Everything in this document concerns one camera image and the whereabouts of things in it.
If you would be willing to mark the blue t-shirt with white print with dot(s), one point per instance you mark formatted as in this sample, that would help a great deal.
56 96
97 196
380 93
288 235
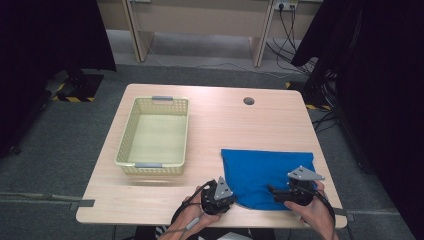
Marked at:
253 173

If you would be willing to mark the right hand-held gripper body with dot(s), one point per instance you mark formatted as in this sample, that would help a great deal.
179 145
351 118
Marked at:
300 191

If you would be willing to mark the yellow black striped tape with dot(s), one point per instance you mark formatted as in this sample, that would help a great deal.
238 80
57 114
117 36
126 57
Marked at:
318 107

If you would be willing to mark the person's left hand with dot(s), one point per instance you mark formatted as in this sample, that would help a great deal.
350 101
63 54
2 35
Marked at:
193 216

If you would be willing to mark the white wall socket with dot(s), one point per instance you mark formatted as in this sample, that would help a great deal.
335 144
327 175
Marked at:
285 4

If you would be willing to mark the pale green plastic basket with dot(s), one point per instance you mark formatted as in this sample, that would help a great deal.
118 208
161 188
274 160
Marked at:
156 140

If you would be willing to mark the black stand base striped tape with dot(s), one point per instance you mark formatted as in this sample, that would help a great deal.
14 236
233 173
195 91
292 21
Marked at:
81 86

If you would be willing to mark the black curtain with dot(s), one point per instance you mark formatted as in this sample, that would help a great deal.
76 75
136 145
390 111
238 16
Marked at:
40 50
383 83

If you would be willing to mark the person's right hand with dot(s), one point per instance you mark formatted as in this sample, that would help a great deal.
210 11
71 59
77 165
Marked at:
313 213

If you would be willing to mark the long grey tape strip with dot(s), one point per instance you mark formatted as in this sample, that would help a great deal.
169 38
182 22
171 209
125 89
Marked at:
40 197

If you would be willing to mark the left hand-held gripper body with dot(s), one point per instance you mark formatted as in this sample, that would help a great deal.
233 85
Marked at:
213 200

